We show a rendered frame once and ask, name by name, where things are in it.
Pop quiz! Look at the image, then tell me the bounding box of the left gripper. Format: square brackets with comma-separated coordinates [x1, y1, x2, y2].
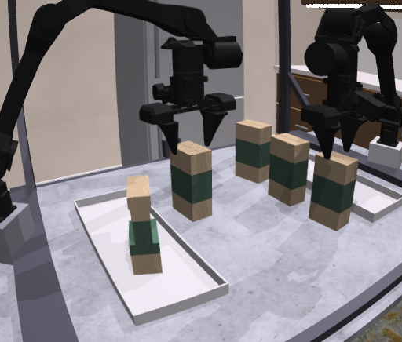
[301, 75, 367, 160]

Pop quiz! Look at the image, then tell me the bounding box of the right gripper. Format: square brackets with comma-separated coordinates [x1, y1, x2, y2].
[139, 71, 236, 155]

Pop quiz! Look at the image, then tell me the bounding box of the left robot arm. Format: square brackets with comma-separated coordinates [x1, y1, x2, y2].
[304, 4, 402, 147]

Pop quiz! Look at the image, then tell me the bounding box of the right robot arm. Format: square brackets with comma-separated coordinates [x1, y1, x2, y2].
[0, 0, 243, 223]

